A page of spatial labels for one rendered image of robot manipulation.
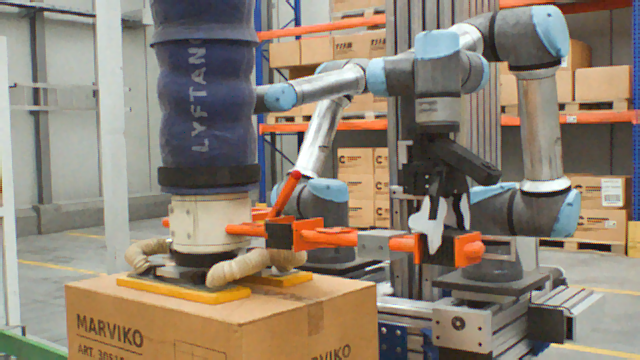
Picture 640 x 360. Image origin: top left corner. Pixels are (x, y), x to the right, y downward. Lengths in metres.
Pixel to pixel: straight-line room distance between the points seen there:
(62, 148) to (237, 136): 10.56
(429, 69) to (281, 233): 0.44
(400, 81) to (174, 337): 0.65
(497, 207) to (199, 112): 0.74
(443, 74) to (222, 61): 0.51
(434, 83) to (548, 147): 0.56
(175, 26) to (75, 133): 10.68
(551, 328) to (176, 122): 1.03
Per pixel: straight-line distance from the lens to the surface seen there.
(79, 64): 12.27
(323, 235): 1.30
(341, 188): 1.98
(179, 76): 1.49
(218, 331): 1.29
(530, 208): 1.69
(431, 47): 1.16
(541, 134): 1.64
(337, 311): 1.43
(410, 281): 2.00
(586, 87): 8.54
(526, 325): 1.87
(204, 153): 1.45
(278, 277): 1.52
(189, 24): 1.48
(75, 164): 12.12
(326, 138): 2.15
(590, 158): 9.87
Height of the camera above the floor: 1.39
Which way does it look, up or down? 4 degrees down
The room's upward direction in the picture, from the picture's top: 1 degrees counter-clockwise
